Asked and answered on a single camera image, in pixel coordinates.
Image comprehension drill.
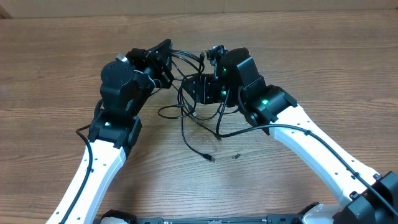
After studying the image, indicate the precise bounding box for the thick black USB cable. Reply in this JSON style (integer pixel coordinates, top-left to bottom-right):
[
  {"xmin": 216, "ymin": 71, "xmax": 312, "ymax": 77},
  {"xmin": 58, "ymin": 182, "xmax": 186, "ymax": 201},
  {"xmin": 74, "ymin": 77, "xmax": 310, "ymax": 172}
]
[{"xmin": 169, "ymin": 49, "xmax": 206, "ymax": 85}]

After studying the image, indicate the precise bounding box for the thin black USB cable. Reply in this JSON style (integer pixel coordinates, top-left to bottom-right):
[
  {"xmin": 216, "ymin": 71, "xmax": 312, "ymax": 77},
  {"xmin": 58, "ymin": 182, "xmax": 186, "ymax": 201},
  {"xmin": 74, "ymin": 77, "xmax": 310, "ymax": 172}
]
[{"xmin": 177, "ymin": 80, "xmax": 223, "ymax": 163}]

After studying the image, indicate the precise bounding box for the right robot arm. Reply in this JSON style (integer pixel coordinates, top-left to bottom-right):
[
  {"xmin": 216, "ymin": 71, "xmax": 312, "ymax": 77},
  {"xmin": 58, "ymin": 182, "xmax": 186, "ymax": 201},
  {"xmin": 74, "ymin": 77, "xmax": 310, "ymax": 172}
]
[{"xmin": 182, "ymin": 46, "xmax": 397, "ymax": 223}]

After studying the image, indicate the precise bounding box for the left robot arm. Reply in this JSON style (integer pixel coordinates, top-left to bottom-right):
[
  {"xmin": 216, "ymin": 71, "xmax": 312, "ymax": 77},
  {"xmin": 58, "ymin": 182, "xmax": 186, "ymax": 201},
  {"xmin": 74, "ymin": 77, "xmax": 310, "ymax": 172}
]
[{"xmin": 48, "ymin": 39, "xmax": 174, "ymax": 223}]

